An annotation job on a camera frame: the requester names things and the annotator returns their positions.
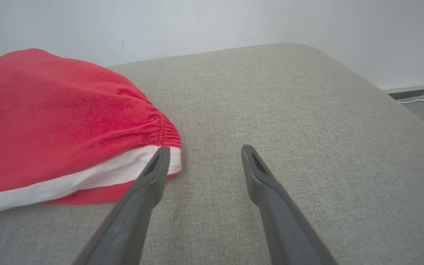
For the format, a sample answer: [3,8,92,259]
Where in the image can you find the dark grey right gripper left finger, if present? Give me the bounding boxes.
[72,146,171,265]

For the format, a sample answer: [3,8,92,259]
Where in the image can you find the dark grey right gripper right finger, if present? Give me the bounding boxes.
[241,144,340,265]

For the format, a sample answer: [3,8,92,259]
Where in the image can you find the red white shorts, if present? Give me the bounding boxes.
[0,48,182,217]

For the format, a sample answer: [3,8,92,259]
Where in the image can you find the white floor cable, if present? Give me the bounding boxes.
[398,98,424,111]

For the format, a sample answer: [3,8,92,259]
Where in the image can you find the white wall baseboard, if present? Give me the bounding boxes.
[382,83,424,100]

